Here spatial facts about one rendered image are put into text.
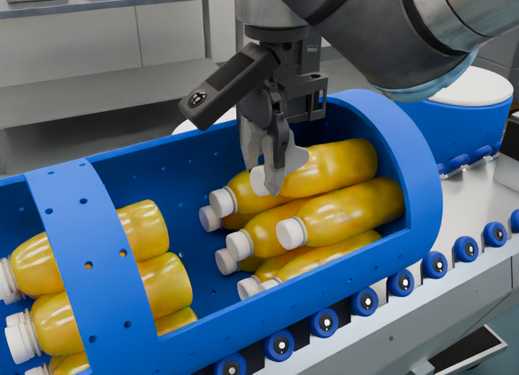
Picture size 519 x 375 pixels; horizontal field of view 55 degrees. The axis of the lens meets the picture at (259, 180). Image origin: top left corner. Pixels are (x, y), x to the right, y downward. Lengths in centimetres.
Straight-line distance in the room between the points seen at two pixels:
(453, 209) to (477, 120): 31
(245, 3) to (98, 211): 25
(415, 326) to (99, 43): 335
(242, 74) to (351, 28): 17
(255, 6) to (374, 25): 16
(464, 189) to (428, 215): 46
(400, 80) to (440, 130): 87
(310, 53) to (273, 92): 7
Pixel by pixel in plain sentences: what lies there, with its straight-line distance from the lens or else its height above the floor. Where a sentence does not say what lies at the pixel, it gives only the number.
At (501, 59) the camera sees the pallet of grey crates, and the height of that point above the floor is 45.
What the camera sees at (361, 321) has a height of 93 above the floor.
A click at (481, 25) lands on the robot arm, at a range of 38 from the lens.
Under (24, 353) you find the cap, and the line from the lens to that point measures 57.
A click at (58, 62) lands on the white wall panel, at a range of 390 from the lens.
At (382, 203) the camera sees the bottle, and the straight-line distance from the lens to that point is 70.
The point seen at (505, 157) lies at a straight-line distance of 116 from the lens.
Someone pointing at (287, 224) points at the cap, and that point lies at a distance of 64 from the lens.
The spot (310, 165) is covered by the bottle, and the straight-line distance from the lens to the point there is 65.
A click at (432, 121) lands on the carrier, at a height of 98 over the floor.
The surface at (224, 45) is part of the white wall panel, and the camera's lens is 415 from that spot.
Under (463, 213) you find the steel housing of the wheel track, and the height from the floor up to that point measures 93.
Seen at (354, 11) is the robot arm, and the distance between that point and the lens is 41.
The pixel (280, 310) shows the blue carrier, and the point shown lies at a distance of 58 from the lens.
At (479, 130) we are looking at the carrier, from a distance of 132.
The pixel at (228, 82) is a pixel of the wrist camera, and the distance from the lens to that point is 54.
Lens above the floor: 150
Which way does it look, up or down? 32 degrees down
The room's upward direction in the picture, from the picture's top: straight up
